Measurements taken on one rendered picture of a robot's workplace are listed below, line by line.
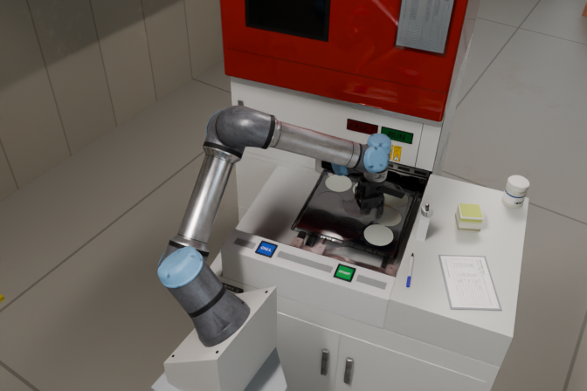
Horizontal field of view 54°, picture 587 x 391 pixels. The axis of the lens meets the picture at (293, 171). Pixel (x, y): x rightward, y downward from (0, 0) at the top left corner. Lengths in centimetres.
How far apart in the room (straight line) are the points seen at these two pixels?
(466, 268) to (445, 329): 21
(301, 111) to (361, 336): 85
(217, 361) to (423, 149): 110
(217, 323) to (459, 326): 69
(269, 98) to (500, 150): 223
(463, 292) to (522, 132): 266
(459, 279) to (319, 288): 42
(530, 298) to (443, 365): 135
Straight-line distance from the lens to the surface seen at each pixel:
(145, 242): 330
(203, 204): 162
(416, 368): 198
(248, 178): 252
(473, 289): 183
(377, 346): 194
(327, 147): 160
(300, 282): 183
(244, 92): 227
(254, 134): 153
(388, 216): 209
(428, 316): 177
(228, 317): 151
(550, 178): 400
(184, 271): 148
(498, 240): 201
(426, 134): 211
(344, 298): 181
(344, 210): 209
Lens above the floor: 232
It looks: 39 degrees down
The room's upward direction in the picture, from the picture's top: 1 degrees clockwise
